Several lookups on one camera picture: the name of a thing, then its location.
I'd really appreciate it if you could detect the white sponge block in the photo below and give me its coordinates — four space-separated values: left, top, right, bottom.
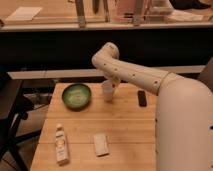
93 133 109 157

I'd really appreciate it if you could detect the white paper sheet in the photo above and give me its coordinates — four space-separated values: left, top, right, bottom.
6 6 42 21

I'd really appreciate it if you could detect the black chair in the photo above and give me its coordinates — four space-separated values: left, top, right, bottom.
0 71 41 171

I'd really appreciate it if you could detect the white lotion bottle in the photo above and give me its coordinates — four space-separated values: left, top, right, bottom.
55 124 69 165

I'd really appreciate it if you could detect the green ceramic bowl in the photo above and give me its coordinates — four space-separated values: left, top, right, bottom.
62 83 92 110

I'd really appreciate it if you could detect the white ceramic cup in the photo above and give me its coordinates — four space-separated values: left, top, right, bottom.
101 80 115 102

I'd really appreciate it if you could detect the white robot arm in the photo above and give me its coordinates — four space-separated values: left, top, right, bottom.
92 42 213 171

